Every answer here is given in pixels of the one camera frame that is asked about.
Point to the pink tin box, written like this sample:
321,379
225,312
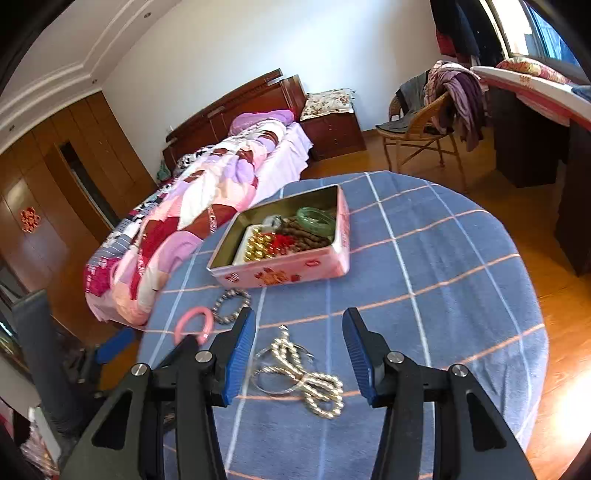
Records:
286,274

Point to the purple pillow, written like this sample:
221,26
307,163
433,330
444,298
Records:
258,121

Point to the dark wooden bed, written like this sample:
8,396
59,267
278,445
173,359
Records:
240,99

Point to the purple garment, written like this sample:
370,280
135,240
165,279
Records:
466,97

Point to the window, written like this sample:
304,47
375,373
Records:
549,41

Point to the floral pillow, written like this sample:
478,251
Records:
531,68

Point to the hanging dark coats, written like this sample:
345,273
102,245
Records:
466,27

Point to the wicker chair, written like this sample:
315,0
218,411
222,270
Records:
393,108

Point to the silver bangle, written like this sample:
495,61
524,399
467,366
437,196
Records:
276,393

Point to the floral cushion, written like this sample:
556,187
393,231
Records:
328,104

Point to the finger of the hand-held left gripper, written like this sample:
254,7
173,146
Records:
115,344

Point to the grey garment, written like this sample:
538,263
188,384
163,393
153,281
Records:
411,90

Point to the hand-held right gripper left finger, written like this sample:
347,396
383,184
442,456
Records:
240,355

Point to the white pink desk cover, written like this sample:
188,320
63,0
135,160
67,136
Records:
531,90

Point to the dark desk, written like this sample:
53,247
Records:
526,143

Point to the red paper cutout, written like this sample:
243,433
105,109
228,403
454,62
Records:
28,218

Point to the pink patchwork quilt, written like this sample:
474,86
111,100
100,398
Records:
194,207

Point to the wooden wardrobe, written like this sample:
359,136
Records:
92,161

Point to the pink bangle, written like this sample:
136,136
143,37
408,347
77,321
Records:
193,311

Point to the teal cloth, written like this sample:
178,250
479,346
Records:
162,170

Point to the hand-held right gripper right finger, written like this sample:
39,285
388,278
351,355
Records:
358,355

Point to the blue grey folded clothes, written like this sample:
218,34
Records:
582,93

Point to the green jade bangle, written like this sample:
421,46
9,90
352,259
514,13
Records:
316,227

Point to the hanging red garment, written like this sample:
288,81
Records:
445,44

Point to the dark wooden nightstand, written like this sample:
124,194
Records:
334,136

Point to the lilac bed sheet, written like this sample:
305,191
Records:
286,161

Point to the round table with blue cloth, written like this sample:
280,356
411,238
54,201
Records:
438,286

